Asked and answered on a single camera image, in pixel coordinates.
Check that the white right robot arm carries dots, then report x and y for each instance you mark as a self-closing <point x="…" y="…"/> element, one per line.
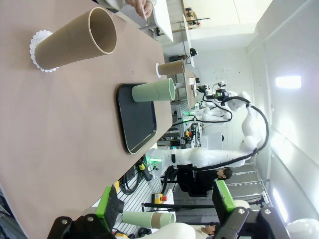
<point x="204" y="156"/>

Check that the white cabinet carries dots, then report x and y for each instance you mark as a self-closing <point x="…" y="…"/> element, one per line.
<point x="211" y="141"/>

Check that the yellow and black tool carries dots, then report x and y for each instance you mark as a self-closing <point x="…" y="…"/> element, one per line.
<point x="144" y="169"/>

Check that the person's left hand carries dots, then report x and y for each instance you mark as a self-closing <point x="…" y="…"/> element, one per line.
<point x="147" y="8"/>

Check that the slotted aluminium base plate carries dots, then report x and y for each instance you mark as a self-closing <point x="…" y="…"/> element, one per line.
<point x="135" y="203"/>

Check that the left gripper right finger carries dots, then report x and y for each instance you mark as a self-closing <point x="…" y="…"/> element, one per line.
<point x="224" y="201"/>

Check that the yellow emergency stop box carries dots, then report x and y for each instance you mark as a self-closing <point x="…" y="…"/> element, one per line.
<point x="159" y="198"/>

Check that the black round device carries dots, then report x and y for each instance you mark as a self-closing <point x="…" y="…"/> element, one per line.
<point x="193" y="51"/>

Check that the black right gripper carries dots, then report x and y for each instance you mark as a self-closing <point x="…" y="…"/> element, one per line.
<point x="221" y="94"/>

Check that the tall brown cup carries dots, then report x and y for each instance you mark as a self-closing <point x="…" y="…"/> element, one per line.
<point x="156" y="219"/>
<point x="170" y="68"/>
<point x="69" y="42"/>

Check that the black tripod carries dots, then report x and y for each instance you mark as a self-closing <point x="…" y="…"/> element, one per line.
<point x="174" y="206"/>

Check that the white table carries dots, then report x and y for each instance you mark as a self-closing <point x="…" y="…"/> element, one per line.
<point x="163" y="20"/>

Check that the person's left forearm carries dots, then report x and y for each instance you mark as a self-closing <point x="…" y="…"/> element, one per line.
<point x="152" y="2"/>

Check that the black plastic tray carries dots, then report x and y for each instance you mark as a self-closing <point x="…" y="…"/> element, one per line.
<point x="139" y="124"/>

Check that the person's right hand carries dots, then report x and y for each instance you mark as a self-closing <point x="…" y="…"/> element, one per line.
<point x="130" y="3"/>

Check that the thin white desk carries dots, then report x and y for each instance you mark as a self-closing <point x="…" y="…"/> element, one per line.
<point x="188" y="37"/>

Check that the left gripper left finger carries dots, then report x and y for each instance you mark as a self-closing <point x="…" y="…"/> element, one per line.
<point x="109" y="206"/>

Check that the seated person in black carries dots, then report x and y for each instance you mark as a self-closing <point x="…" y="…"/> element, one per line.
<point x="199" y="180"/>

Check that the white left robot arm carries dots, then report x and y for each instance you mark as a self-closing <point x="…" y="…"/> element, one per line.
<point x="174" y="231"/>

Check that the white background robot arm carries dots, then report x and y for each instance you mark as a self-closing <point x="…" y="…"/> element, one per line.
<point x="211" y="115"/>

